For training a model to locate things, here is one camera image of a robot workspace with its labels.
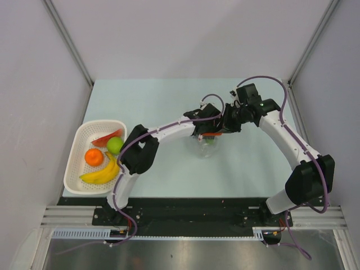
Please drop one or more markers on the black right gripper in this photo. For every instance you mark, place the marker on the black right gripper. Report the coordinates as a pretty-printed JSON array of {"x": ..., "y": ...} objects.
[{"x": 228, "y": 124}]

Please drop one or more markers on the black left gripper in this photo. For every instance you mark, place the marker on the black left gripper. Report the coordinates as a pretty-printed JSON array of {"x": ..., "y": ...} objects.
[{"x": 214, "y": 125}]

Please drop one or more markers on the clear zip top bag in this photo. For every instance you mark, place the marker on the clear zip top bag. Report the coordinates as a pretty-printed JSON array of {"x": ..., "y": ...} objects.
[{"x": 197, "y": 146}]

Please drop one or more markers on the fake green apple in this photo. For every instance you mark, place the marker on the fake green apple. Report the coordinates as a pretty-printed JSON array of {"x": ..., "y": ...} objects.
[{"x": 114, "y": 145}]

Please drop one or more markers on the fake watermelon slice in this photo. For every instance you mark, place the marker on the fake watermelon slice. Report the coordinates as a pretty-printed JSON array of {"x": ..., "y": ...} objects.
[{"x": 102, "y": 141}]

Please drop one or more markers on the fake yellow banana bunch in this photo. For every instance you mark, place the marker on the fake yellow banana bunch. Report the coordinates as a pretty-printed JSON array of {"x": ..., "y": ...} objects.
[{"x": 103, "y": 176}]

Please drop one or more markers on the fake orange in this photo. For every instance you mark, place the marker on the fake orange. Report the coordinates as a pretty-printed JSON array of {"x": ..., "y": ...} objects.
[{"x": 94, "y": 157}]

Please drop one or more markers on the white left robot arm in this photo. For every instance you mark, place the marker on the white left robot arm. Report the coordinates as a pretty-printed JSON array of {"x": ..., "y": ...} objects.
[{"x": 139, "y": 151}]

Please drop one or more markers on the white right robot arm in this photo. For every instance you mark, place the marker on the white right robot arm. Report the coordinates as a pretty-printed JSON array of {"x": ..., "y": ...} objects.
[{"x": 312, "y": 173}]

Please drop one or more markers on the fake green leaf vegetable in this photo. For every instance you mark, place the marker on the fake green leaf vegetable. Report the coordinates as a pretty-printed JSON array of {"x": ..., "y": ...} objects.
[{"x": 211, "y": 141}]

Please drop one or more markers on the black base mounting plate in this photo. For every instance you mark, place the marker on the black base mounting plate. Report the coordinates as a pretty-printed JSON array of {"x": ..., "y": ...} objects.
[{"x": 183, "y": 217}]

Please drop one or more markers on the white perforated plastic basket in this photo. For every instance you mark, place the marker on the white perforated plastic basket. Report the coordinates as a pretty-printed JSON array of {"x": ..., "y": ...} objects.
[{"x": 76, "y": 164}]

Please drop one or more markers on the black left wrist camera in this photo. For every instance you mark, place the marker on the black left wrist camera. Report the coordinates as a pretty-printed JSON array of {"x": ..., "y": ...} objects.
[{"x": 208, "y": 112}]

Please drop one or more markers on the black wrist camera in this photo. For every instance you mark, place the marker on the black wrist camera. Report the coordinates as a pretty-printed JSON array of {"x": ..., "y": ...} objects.
[
  {"x": 208, "y": 112},
  {"x": 248, "y": 94}
]

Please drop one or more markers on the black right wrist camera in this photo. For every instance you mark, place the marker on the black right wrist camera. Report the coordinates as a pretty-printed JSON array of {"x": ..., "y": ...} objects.
[{"x": 248, "y": 94}]

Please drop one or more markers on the aluminium frame rail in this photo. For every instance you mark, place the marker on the aluminium frame rail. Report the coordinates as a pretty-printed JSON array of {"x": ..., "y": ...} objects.
[{"x": 81, "y": 217}]

